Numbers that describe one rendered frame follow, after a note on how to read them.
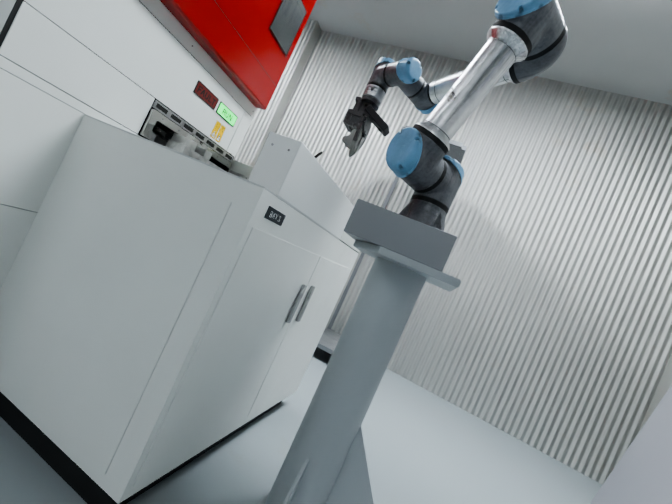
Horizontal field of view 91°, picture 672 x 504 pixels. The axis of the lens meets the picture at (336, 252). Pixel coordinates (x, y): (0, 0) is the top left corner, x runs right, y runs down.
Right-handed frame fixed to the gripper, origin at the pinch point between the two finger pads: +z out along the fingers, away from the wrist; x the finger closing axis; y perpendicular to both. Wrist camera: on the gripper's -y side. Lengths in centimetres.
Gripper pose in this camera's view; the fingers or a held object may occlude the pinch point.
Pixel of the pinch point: (352, 153)
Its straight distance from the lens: 121.9
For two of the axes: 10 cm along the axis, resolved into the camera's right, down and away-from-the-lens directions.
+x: -2.8, -1.5, -9.5
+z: -4.1, 9.1, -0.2
